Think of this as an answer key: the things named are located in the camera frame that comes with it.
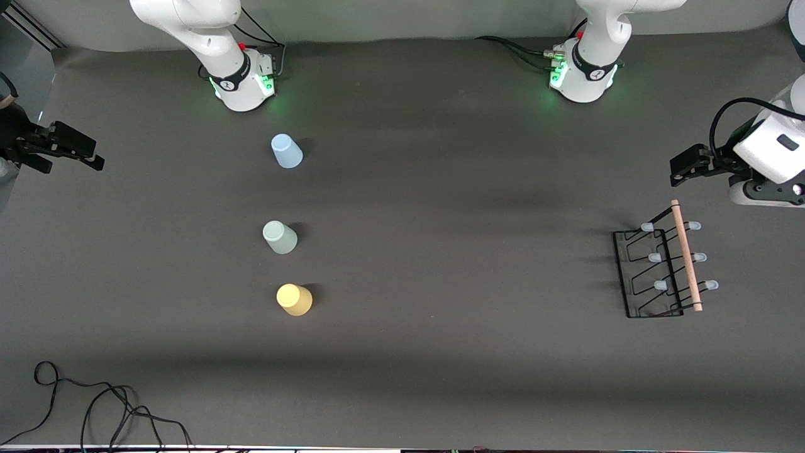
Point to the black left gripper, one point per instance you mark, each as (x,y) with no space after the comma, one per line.
(721,162)

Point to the yellow plastic cup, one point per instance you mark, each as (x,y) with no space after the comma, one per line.
(294,299)

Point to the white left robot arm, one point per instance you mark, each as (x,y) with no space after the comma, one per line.
(591,75)

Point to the light blue plastic cup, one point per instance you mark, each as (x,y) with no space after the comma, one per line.
(287,152)

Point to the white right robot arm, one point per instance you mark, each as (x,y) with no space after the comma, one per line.
(236,82)

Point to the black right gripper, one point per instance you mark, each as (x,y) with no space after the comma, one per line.
(14,134)

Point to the pale green plastic cup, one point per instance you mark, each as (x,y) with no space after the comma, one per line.
(280,237)

